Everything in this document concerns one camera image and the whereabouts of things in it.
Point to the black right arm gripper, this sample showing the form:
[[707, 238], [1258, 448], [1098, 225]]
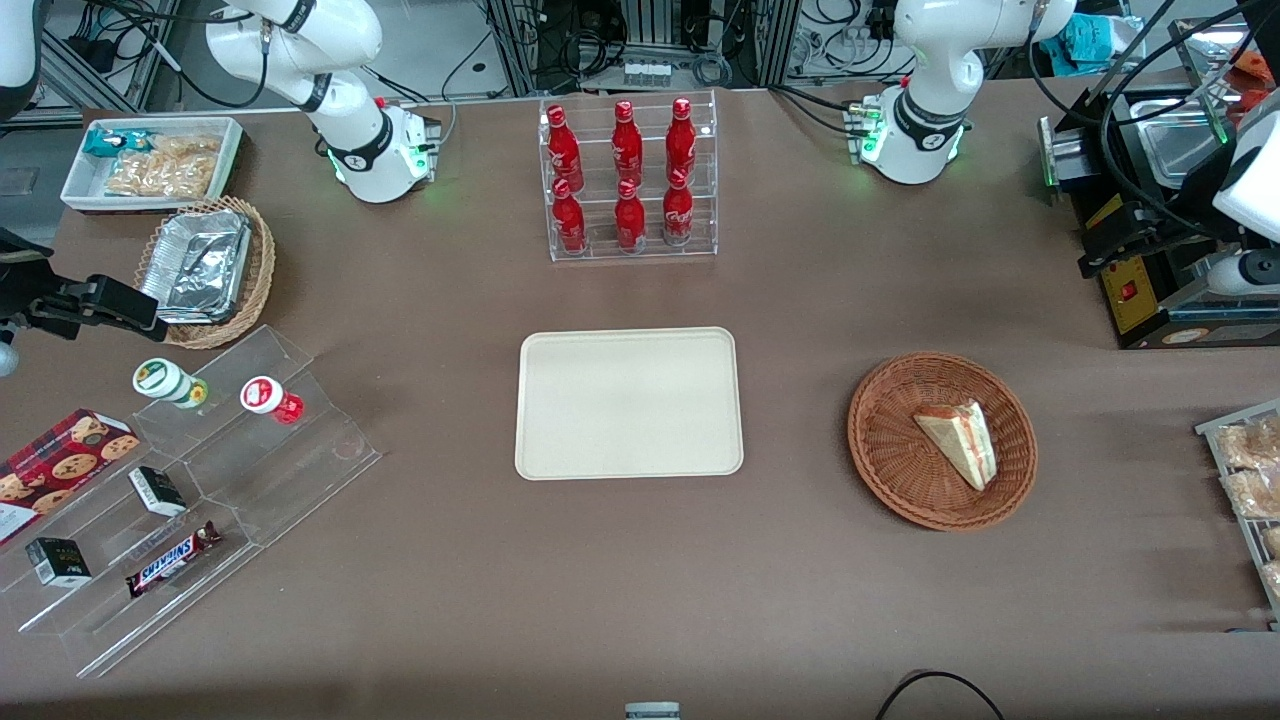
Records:
[[22, 292]]

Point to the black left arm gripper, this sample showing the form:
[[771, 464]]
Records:
[[1150, 228]]

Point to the triangle sandwich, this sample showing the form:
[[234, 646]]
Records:
[[962, 440]]

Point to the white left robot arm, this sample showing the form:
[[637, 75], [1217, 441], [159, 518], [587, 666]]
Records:
[[920, 130]]

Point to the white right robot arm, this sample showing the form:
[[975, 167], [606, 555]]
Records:
[[370, 150]]

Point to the light oval wicker basket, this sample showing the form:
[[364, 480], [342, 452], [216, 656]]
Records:
[[258, 270]]

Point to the brown round wicker basket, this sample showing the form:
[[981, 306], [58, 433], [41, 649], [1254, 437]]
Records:
[[900, 460]]

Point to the beige plastic serving tray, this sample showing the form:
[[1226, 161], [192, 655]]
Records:
[[628, 405]]

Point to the black food warmer machine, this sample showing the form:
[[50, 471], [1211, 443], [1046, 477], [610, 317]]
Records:
[[1135, 300]]

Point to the stack of foil trays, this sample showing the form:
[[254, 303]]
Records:
[[195, 268]]

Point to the green label white drink bottle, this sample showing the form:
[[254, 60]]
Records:
[[162, 380]]

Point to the steel warmer pan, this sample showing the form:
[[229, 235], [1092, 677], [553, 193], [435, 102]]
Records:
[[1180, 140]]

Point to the white rectangular snack bin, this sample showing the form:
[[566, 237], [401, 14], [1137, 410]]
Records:
[[80, 190]]

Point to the clear bag of crackers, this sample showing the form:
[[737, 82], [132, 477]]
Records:
[[170, 170]]

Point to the red label white drink bottle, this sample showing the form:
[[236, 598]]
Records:
[[264, 395]]

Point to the teal snack packet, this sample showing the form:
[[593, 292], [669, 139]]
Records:
[[112, 140]]

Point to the red cookie box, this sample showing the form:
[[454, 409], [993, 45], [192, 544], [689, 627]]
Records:
[[60, 465]]

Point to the small black carton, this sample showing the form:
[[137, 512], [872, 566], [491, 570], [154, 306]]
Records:
[[157, 490], [58, 562]]

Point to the teal plastic bag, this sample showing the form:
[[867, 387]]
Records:
[[1085, 45]]

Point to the orange fried food piece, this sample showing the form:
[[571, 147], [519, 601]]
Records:
[[1258, 65]]

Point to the bagged fried snack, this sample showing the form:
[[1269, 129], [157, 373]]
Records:
[[1258, 493], [1255, 445]]

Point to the clear acrylic stepped display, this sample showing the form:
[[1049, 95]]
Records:
[[290, 480]]

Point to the Snickers chocolate bar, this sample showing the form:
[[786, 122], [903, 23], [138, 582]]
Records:
[[170, 560]]

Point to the red cola bottle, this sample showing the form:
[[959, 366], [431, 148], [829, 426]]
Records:
[[564, 150], [678, 215], [570, 222], [630, 220], [681, 140], [627, 145]]

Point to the clear acrylic bottle rack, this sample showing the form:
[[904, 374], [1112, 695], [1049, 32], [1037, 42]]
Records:
[[600, 160]]

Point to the white power strip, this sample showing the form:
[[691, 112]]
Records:
[[646, 73]]

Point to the small grey device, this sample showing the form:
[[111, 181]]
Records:
[[652, 711]]

